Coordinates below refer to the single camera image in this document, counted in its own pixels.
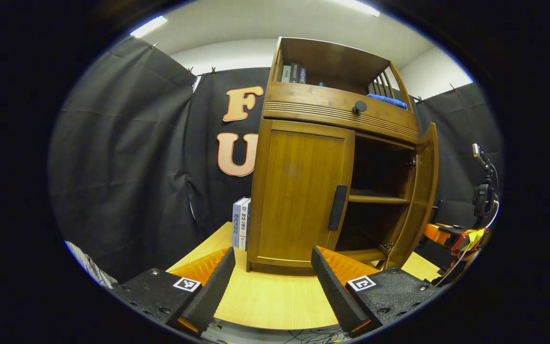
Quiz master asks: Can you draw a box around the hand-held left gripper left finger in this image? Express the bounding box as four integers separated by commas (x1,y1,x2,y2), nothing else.
113,246,236,337

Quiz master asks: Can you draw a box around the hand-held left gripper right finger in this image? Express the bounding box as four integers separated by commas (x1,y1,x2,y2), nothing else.
310,246,444,337

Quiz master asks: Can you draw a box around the wooden cabinet door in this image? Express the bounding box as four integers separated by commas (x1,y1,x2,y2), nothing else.
248,119,356,268
384,122,440,270

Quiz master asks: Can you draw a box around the black door handle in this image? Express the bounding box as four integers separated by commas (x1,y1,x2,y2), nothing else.
328,185,348,232

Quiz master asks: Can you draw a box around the wooden double-door shoe cabinet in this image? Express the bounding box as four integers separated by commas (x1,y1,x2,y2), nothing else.
246,37,440,276

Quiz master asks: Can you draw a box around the wooden inner cabinet shelf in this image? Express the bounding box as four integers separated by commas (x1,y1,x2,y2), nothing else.
348,190,412,205

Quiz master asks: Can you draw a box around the white book with blue print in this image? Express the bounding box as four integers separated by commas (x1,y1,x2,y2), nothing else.
239,200,252,251

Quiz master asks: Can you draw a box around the lavender book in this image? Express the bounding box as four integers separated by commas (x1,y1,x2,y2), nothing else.
232,197,248,249

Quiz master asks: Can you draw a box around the person's striped clothing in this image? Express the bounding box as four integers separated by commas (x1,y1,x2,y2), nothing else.
64,240,118,289

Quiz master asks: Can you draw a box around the blue folded towel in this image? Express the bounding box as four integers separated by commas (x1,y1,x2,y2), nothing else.
367,93,408,110

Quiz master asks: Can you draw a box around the black backdrop cloth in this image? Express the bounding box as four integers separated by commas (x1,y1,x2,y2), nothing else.
48,36,504,287

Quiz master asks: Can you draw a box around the wooden drawer with ribbed front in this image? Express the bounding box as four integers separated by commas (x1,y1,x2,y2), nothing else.
262,82,420,144

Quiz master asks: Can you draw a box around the small ceiling light strip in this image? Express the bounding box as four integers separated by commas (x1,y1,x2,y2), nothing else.
130,16,168,38

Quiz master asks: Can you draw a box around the tangle of black cables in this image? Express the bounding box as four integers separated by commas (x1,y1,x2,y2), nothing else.
287,329,347,344

